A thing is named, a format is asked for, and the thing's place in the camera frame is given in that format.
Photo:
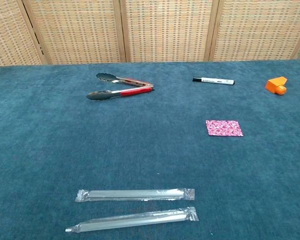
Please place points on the orange plastic block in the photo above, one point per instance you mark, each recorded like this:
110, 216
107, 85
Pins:
275, 83

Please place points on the pink patterned square packet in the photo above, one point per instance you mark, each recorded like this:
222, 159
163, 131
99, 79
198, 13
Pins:
224, 128

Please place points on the clear plastic wrapped straw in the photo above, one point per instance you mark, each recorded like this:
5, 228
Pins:
132, 221
135, 194

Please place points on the white marker with black cap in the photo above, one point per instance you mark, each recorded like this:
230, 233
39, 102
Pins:
215, 81

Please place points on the blue felt table cover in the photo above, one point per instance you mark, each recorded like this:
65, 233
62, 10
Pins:
65, 140

